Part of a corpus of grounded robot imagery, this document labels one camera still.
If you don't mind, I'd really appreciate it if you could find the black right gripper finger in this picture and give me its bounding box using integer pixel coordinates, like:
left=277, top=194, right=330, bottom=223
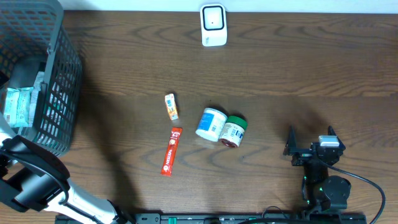
left=328, top=126, right=346, bottom=151
left=283, top=126, right=297, bottom=156

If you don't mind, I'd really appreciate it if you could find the light green snack packet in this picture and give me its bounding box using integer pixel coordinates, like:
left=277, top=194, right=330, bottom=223
left=3, top=87, right=33, bottom=128

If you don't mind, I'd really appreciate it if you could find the green lid white jar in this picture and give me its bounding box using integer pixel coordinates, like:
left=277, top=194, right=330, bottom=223
left=220, top=116, right=248, bottom=147

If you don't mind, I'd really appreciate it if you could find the white blue label jar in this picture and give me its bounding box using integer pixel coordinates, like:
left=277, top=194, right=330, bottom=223
left=195, top=108, right=228, bottom=142

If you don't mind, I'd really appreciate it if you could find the red white snack packet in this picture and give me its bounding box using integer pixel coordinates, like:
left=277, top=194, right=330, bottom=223
left=161, top=127, right=183, bottom=177

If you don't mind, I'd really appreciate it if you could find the small orange box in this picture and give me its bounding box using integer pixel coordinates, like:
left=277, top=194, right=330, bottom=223
left=165, top=93, right=179, bottom=121

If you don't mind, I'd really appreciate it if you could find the green white gloves packet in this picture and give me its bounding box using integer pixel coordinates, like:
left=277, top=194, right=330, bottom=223
left=28, top=72, right=45, bottom=127

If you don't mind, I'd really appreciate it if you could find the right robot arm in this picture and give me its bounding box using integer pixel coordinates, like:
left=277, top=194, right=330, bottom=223
left=283, top=126, right=351, bottom=215

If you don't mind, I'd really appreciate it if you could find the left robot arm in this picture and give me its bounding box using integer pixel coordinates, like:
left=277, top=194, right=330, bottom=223
left=1, top=118, right=135, bottom=223

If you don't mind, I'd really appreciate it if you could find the white barcode scanner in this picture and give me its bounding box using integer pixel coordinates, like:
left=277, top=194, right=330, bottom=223
left=200, top=4, right=228, bottom=47

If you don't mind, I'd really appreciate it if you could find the grey plastic mesh basket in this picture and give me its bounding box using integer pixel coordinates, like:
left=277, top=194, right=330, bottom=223
left=1, top=0, right=83, bottom=157

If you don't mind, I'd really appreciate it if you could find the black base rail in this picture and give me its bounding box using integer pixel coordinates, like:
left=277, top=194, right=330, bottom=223
left=55, top=212, right=368, bottom=224

